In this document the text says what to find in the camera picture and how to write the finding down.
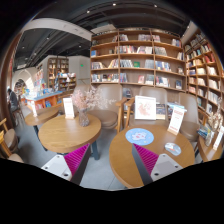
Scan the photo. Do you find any blue orange display counter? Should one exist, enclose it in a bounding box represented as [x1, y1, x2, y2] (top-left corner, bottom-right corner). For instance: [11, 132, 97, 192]
[26, 91, 62, 110]

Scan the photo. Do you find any round wooden table left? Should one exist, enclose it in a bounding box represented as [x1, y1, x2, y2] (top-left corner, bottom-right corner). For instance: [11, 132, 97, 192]
[38, 115, 101, 160]

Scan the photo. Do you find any seated person in dark clothes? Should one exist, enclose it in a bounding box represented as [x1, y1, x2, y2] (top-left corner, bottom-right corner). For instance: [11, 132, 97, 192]
[7, 88, 18, 112]

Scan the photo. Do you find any beige armchair left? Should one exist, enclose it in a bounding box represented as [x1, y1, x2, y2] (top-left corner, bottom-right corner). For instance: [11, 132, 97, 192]
[89, 84, 126, 132]

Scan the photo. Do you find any wooden chair far left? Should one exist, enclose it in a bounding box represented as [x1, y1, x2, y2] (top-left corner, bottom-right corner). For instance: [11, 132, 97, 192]
[0, 118, 23, 163]

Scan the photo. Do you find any beige armchair right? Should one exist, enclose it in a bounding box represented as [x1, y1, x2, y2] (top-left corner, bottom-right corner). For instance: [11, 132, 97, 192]
[179, 93, 200, 142]

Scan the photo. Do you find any round wooden table far right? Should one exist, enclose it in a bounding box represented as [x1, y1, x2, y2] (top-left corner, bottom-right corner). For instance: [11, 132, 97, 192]
[198, 136, 223, 162]

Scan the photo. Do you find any round blue mouse pad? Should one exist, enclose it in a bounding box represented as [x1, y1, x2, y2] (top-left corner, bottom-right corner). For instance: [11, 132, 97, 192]
[125, 128, 154, 146]

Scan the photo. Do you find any distant wooden bookshelf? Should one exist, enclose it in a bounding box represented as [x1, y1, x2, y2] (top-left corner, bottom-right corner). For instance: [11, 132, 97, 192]
[47, 57, 76, 91]

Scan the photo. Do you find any beige armchair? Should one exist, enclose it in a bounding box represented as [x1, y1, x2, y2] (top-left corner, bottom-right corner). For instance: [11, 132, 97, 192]
[89, 84, 126, 132]
[125, 86, 169, 127]
[179, 93, 200, 142]

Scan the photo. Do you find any right side wooden bookshelf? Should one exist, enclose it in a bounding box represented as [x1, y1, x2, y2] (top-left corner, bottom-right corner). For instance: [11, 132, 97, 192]
[184, 29, 224, 124]

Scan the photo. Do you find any white sign stand left table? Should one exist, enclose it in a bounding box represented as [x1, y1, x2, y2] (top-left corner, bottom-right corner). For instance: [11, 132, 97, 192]
[63, 98, 75, 119]

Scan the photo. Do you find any large wooden bookshelf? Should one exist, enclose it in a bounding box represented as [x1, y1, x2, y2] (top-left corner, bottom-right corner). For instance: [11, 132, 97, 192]
[90, 28, 186, 92]

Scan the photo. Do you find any small round wooden table far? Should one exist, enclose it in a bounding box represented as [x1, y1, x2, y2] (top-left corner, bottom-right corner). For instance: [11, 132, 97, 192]
[25, 107, 59, 133]

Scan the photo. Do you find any white red sign right table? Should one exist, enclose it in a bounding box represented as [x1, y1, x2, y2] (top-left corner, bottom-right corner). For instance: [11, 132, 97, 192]
[167, 106, 186, 135]

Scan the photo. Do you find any glass vase with pink flowers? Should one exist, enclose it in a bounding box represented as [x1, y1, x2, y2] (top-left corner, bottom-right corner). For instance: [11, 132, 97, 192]
[71, 87, 108, 127]

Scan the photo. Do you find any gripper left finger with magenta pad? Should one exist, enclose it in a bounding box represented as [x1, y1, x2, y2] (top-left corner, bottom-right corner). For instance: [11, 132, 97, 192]
[42, 144, 91, 185]

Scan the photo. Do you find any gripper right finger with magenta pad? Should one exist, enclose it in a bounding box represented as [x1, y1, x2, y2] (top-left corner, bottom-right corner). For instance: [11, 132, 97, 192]
[132, 144, 182, 185]

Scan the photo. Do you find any beige armchair middle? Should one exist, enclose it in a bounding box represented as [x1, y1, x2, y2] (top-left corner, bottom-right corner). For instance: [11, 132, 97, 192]
[125, 86, 169, 127]

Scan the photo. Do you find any white picture display card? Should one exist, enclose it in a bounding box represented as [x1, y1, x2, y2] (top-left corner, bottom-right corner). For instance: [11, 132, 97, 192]
[135, 96, 156, 120]

